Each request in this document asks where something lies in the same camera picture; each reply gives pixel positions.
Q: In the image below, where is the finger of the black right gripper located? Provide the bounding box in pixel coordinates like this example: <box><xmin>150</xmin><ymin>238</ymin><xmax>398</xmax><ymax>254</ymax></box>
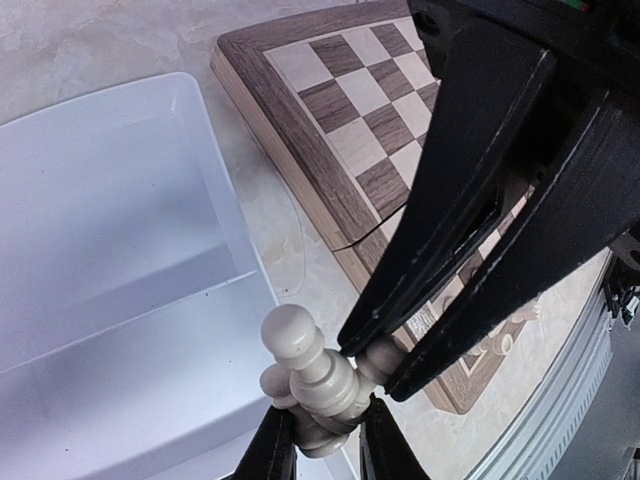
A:
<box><xmin>385</xmin><ymin>104</ymin><xmax>639</xmax><ymax>402</ymax></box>
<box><xmin>338</xmin><ymin>22</ymin><xmax>556</xmax><ymax>356</ymax></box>

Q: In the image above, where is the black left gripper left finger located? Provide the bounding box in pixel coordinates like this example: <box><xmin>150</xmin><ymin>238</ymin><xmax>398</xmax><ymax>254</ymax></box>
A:
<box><xmin>232</xmin><ymin>407</ymin><xmax>297</xmax><ymax>480</ymax></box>

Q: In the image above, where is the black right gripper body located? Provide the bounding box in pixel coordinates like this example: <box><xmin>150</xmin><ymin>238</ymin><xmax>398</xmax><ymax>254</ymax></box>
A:
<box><xmin>407</xmin><ymin>0</ymin><xmax>640</xmax><ymax>166</ymax></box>

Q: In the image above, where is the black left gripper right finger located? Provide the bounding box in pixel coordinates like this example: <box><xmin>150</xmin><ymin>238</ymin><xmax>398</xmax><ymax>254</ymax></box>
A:
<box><xmin>359</xmin><ymin>394</ymin><xmax>430</xmax><ymax>480</ymax></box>

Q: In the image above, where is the white chess piece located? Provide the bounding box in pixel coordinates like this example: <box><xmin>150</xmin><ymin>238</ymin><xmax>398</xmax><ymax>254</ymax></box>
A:
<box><xmin>259</xmin><ymin>304</ymin><xmax>375</xmax><ymax>459</ymax></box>

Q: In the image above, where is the white plastic divided tray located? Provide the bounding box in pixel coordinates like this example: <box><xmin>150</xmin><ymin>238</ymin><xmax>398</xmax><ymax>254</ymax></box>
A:
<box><xmin>1</xmin><ymin>72</ymin><xmax>276</xmax><ymax>479</ymax></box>

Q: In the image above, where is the wooden chess board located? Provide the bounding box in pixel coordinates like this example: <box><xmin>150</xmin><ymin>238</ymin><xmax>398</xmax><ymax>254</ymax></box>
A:
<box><xmin>209</xmin><ymin>0</ymin><xmax>609</xmax><ymax>416</ymax></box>

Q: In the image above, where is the front aluminium rail base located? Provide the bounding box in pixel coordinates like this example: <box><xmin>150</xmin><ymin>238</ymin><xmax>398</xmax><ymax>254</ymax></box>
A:
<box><xmin>464</xmin><ymin>279</ymin><xmax>640</xmax><ymax>480</ymax></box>

